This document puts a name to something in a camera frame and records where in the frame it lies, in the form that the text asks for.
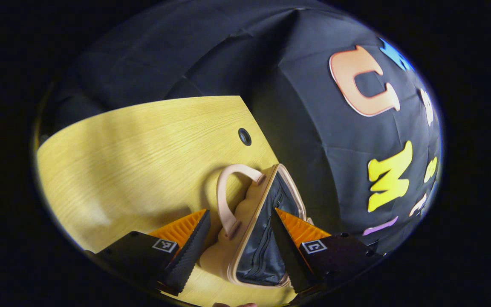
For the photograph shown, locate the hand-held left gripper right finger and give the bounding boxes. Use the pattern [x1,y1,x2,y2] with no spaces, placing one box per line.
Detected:
[270,208,386,295]

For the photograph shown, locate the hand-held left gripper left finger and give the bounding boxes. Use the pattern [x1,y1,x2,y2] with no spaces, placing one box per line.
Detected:
[86,209,211,296]

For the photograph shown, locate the beige suitcase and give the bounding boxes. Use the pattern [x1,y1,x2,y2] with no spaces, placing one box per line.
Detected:
[199,163,314,288]

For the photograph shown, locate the black backdrop cloth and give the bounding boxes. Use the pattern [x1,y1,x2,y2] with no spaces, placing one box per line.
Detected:
[37,0,443,256]

